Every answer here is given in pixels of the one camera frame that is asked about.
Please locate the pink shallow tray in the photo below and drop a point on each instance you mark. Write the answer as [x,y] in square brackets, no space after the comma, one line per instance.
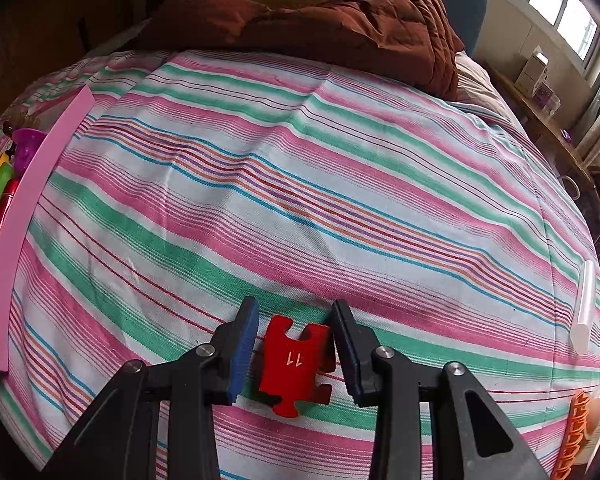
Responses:
[25,220]

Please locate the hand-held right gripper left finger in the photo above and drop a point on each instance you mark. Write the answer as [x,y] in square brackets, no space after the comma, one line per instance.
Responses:
[242,355]

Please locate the grey yellow blue headboard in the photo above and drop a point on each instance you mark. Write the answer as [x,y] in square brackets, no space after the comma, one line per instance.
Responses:
[460,5]

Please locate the wooden wardrobe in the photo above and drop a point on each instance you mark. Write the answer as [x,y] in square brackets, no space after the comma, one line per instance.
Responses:
[55,20]

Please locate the brown quilt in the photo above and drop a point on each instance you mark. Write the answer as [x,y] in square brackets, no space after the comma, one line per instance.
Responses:
[330,35]

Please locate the red puzzle piece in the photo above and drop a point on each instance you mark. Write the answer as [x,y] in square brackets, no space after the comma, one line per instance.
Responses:
[290,365]

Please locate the translucent white tube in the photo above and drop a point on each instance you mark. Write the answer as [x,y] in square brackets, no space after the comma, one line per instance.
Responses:
[582,310]

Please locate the white carton box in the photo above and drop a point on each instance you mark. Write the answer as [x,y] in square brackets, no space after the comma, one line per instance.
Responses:
[530,72]

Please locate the red metallic capsule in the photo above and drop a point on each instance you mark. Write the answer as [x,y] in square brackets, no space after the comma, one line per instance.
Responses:
[7,205]

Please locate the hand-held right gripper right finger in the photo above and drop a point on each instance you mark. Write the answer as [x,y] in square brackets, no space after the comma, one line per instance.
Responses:
[350,355]

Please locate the wooden bedside table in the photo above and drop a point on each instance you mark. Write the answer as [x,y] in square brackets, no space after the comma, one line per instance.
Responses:
[545,130]

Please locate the orange plastic comb rack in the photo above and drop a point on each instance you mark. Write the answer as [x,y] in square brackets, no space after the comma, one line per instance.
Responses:
[570,440]

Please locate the beige pillow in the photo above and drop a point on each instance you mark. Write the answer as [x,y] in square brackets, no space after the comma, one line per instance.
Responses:
[480,85]

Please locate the purple box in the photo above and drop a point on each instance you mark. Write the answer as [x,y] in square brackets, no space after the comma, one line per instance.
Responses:
[544,92]

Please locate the magenta plastic toy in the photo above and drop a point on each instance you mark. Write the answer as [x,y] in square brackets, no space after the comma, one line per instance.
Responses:
[27,147]

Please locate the small purple item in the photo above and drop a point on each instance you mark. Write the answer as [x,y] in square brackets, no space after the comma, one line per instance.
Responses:
[566,136]

